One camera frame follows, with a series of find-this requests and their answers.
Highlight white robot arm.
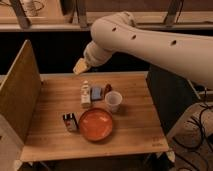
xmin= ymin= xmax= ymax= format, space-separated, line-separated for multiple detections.
xmin=73 ymin=12 xmax=213 ymax=89

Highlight white glue bottle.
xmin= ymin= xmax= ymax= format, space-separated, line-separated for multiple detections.
xmin=81 ymin=81 xmax=91 ymax=108

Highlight small brown object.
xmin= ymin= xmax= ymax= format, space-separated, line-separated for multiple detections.
xmin=104 ymin=84 xmax=112 ymax=96

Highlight clear plastic cup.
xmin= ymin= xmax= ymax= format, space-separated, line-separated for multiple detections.
xmin=105 ymin=91 xmax=123 ymax=113

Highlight orange plate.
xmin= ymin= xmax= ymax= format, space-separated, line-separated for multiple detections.
xmin=78 ymin=108 xmax=113 ymax=142

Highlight wooden side board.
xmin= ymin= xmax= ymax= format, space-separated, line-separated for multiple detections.
xmin=0 ymin=40 xmax=41 ymax=144

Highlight black panel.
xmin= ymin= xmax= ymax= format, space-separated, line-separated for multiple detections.
xmin=146 ymin=65 xmax=198 ymax=134

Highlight black cables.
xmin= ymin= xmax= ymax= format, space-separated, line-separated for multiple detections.
xmin=173 ymin=84 xmax=213 ymax=171

